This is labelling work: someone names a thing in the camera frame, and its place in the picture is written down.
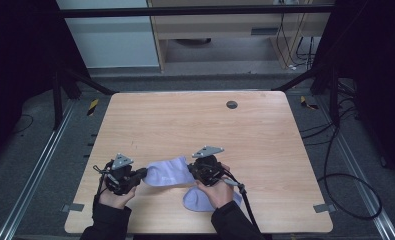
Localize black hanging cables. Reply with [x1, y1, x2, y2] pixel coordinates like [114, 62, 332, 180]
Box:
[275, 12, 320, 72]

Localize white cabinet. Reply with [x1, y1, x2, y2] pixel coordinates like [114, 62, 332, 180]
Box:
[55, 0, 161, 70]

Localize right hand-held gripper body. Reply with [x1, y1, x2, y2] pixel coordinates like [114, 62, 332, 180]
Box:
[188, 144, 226, 187]

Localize person's right hand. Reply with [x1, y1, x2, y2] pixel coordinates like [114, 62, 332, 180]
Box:
[195, 162, 236, 211]

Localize black horizontal frame bar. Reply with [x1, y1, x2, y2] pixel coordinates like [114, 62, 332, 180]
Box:
[56, 4, 336, 19]

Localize yellow black striped tape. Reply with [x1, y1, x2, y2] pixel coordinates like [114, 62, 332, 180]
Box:
[299, 95, 320, 111]
[86, 98, 100, 117]

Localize thin black floor cable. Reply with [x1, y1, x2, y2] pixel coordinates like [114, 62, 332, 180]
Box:
[10, 113, 35, 135]

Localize aluminium floor rail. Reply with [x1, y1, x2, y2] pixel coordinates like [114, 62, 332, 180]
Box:
[0, 99, 77, 240]
[312, 95, 395, 240]

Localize person's left hand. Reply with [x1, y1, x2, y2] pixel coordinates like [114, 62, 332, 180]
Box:
[97, 180, 138, 211]

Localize person's left black sleeve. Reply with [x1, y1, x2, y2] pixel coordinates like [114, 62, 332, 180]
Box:
[79, 199, 133, 240]

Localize black floor cable bundle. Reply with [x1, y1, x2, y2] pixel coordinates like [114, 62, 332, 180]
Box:
[299, 79, 361, 148]

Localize left hand-held gripper thin cable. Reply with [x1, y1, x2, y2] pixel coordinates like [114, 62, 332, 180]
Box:
[92, 164, 109, 198]

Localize black looped floor cable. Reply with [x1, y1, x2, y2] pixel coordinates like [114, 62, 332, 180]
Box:
[316, 126, 384, 221]

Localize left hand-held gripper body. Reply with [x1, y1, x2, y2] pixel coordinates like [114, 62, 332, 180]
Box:
[99, 152, 143, 197]

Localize light purple sock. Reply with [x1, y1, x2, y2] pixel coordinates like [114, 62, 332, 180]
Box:
[142, 155, 197, 188]
[182, 185, 244, 213]

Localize black frame stand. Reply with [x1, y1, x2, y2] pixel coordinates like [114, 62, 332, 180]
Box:
[50, 62, 118, 132]
[271, 65, 341, 127]

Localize grey tape piece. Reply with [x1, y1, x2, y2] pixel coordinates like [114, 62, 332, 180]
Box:
[312, 202, 337, 214]
[61, 202, 86, 213]

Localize light wooden desk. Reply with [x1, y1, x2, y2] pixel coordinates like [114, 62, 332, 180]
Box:
[146, 0, 335, 72]

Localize black curtain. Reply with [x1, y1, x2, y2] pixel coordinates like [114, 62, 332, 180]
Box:
[312, 0, 395, 185]
[0, 0, 90, 162]

